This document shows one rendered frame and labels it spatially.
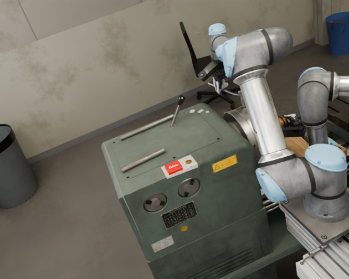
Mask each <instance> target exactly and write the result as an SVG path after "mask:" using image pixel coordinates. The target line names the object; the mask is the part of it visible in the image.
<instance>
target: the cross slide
mask: <svg viewBox="0 0 349 279"><path fill-rule="evenodd" d="M348 108H349V98H348V97H337V98H335V99H334V100H333V101H328V107H327V115H328V120H329V121H331V122H333V123H334V121H333V116H334V115H335V114H337V113H339V112H341V111H344V110H346V109H348ZM348 132H349V130H348Z"/></svg>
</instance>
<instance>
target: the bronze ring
mask: <svg viewBox="0 0 349 279"><path fill-rule="evenodd" d="M278 118H279V121H280V125H281V127H289V122H288V120H287V118H286V117H285V116H283V115H281V116H279V117H278Z"/></svg>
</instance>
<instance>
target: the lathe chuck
mask: <svg viewBox="0 0 349 279"><path fill-rule="evenodd" d="M242 107H243V106H241V107H238V108H236V109H233V110H235V111H237V112H238V113H240V114H241V115H242V116H243V117H244V119H245V120H246V122H247V123H248V125H249V126H250V128H251V130H252V132H253V134H254V131H253V128H252V124H251V121H250V118H249V115H248V112H247V109H246V108H245V109H242ZM254 136H255V134H254Z"/></svg>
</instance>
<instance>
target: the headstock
mask: <svg viewBox="0 0 349 279"><path fill-rule="evenodd" d="M201 109H203V111H202V112H200V113H199V112H198V111H199V110H201ZM191 110H195V111H194V112H192V113H190V111H191ZM206 111H209V112H208V113H206ZM172 121H173V119H171V120H168V121H166V122H164V123H161V124H159V125H157V126H154V127H152V128H149V129H147V130H145V131H142V132H140V133H138V134H136V135H133V136H131V137H129V138H126V139H124V140H121V138H120V136H122V135H120V136H117V137H115V138H112V139H110V140H108V141H105V142H103V143H102V145H101V149H102V152H103V155H104V158H105V161H106V164H107V167H108V170H109V173H110V176H111V180H112V183H113V185H114V188H115V192H116V195H117V198H118V200H119V202H120V205H121V207H122V209H123V211H124V213H125V215H126V217H127V220H128V222H129V224H130V226H131V229H132V231H133V232H134V234H135V237H136V239H137V241H138V244H139V246H140V248H141V250H142V252H143V254H144V256H145V258H146V260H147V261H152V260H154V259H156V258H158V257H161V256H163V255H165V254H167V253H169V252H171V251H173V250H175V249H178V248H180V247H182V246H184V245H187V244H189V243H190V242H192V241H195V240H197V239H199V238H201V237H204V236H206V235H208V234H210V233H212V232H214V231H216V230H218V229H221V228H223V227H225V226H227V225H229V224H231V223H233V222H235V221H238V220H240V219H242V218H244V217H246V216H248V215H250V214H252V213H255V212H257V211H259V210H261V209H262V208H263V200H262V196H261V190H260V184H259V181H258V178H257V175H256V170H257V167H256V160H255V154H254V148H253V146H252V145H251V144H250V143H249V142H248V141H247V140H246V139H245V138H244V137H243V136H242V135H241V134H240V133H239V132H237V131H236V130H235V129H234V128H233V127H232V126H231V125H230V124H229V123H228V122H227V121H226V120H225V119H223V118H222V117H221V116H220V115H219V114H218V113H216V112H215V111H214V110H213V109H212V108H211V107H210V106H209V105H208V104H205V103H199V104H196V105H194V106H191V107H189V108H186V109H184V110H182V111H179V112H178V114H177V117H176V120H175V122H174V124H175V125H176V126H175V127H174V128H168V126H169V125H171V124H172ZM135 130H136V129H135ZM130 132H131V131H130ZM127 133H128V132H127ZM124 134H126V133H124ZM124 134H123V135H124ZM161 148H164V149H165V153H163V154H161V155H159V156H157V157H154V158H152V159H150V160H148V161H146V162H144V163H142V164H140V165H138V166H136V167H134V168H132V169H130V170H127V171H125V172H122V170H121V168H122V167H124V166H126V165H128V164H130V163H132V162H134V161H136V160H138V159H140V158H142V157H144V156H146V155H148V154H151V153H153V152H155V151H157V150H159V149H161ZM189 155H191V156H192V157H193V159H194V160H195V161H196V162H197V164H198V167H197V168H195V169H192V170H189V171H187V172H184V173H181V174H179V175H176V176H174V177H171V178H168V179H167V177H166V176H165V174H164V172H163V170H162V168H161V167H163V166H165V165H167V164H169V163H172V162H174V161H176V160H179V159H182V158H184V157H186V156H189ZM189 178H191V179H189ZM186 179H189V180H187V181H185V182H183V181H184V180H186Z"/></svg>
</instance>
